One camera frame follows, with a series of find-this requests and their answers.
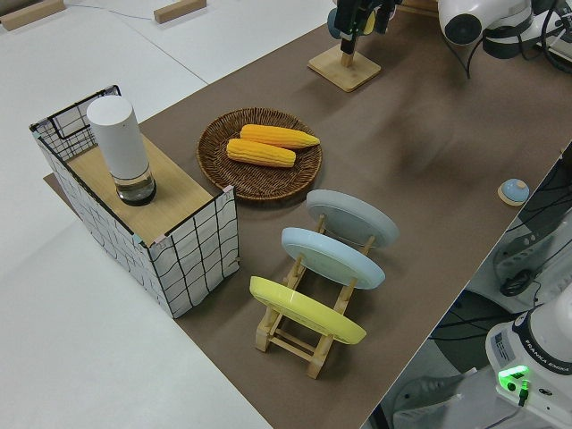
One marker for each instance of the brown wicker basket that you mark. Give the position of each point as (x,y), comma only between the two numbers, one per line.
(268,183)

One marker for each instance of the wooden mug rack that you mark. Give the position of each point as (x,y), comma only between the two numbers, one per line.
(344,71)

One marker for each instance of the white cylindrical bottle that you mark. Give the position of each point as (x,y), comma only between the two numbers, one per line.
(118,143)

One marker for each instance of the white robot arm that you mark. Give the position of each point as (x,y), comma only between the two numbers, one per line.
(491,11)
(549,339)

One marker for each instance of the wooden dish rack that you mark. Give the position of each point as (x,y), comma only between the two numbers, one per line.
(286,339)

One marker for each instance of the brown table mat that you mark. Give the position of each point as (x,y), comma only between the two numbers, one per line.
(424,134)

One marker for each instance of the yellow plate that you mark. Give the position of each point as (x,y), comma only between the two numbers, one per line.
(304,308)

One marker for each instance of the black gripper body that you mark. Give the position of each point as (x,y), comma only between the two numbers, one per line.
(350,15)

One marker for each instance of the small blue bell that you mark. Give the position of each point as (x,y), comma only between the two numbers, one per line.
(514,192)

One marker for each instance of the light blue plate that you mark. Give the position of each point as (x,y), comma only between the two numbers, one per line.
(330,254)

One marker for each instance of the yellow corn cob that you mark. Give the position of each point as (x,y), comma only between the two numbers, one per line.
(277,135)
(259,153)

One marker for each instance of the dark blue mug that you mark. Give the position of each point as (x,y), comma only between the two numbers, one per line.
(331,24)

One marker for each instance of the grey plate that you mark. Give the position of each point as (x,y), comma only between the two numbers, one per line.
(353,214)

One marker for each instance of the wooden block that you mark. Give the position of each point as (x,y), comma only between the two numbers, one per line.
(179,11)
(31,13)

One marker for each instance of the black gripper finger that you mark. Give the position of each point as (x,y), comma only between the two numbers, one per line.
(384,15)

